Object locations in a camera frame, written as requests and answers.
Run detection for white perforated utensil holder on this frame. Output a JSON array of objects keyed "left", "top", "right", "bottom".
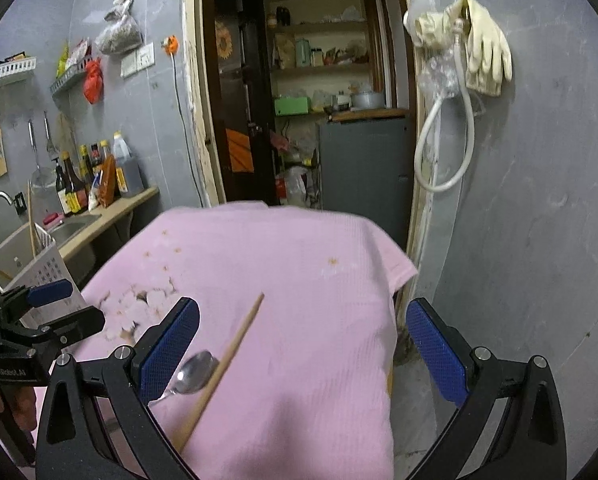
[{"left": 0, "top": 223, "right": 86, "bottom": 328}]

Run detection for silver spoon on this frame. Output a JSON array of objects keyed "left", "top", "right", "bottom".
[{"left": 151, "top": 350, "right": 220, "bottom": 404}]

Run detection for wooden chopstick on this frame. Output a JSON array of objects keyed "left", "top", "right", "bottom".
[
  {"left": 26, "top": 180, "right": 37, "bottom": 260},
  {"left": 172, "top": 292, "right": 265, "bottom": 453}
]

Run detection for person's left hand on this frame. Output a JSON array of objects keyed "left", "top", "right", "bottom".
[{"left": 0, "top": 386, "right": 37, "bottom": 431}]

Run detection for steel sink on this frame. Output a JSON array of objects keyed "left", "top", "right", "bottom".
[{"left": 48, "top": 214, "right": 100, "bottom": 248}]

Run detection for dark soy sauce bottle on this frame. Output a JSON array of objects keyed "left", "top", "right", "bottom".
[{"left": 61, "top": 151, "right": 88, "bottom": 214}]

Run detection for hanging metal strainer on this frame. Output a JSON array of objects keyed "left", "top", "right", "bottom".
[{"left": 28, "top": 119, "right": 55, "bottom": 190}]

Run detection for orange snack pouch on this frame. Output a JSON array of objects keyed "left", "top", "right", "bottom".
[{"left": 98, "top": 155, "right": 116, "bottom": 208}]

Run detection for pink floral cloth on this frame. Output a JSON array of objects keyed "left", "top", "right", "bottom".
[{"left": 74, "top": 203, "right": 416, "bottom": 479}]

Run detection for large oil jug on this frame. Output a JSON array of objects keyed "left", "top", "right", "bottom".
[{"left": 112, "top": 131, "right": 144, "bottom": 197}]

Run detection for red plastic bag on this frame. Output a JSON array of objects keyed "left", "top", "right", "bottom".
[{"left": 83, "top": 58, "right": 104, "bottom": 105}]

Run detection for grey cabinet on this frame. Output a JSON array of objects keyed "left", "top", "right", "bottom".
[{"left": 318, "top": 117, "right": 414, "bottom": 247}]

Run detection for hanging bag of dried goods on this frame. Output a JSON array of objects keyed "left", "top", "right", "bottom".
[{"left": 95, "top": 0, "right": 142, "bottom": 55}]

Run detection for metal pot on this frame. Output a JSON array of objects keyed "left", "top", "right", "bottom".
[{"left": 351, "top": 91, "right": 386, "bottom": 110}]

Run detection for green box on shelf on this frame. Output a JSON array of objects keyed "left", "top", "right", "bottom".
[{"left": 274, "top": 96, "right": 311, "bottom": 117}]

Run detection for cream rubber gloves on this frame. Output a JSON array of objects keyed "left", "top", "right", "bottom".
[{"left": 403, "top": 0, "right": 512, "bottom": 98}]

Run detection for green jar on shelf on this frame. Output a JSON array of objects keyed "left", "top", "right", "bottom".
[{"left": 296, "top": 38, "right": 312, "bottom": 68}]

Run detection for white wall basket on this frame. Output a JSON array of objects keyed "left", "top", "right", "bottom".
[{"left": 0, "top": 56, "right": 36, "bottom": 88}]

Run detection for grey wall shelf rack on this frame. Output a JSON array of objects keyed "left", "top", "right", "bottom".
[{"left": 49, "top": 55, "right": 93, "bottom": 96}]

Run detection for wall switch plate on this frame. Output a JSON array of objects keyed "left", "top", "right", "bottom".
[{"left": 120, "top": 42, "right": 156, "bottom": 78}]

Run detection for orange wall hook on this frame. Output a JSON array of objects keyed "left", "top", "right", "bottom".
[{"left": 161, "top": 35, "right": 178, "bottom": 56}]

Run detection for white hose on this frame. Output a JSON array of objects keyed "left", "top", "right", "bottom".
[{"left": 412, "top": 19, "right": 477, "bottom": 194}]

